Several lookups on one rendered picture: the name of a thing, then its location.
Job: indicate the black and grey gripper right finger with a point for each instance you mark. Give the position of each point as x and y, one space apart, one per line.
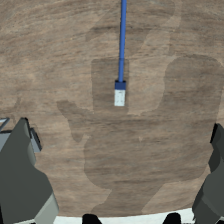
208 206

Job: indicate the white network cable plug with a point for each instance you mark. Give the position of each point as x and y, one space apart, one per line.
120 88

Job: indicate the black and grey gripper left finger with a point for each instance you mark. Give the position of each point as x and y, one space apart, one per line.
26 195

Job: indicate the blue cable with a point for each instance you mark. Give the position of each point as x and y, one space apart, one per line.
122 40

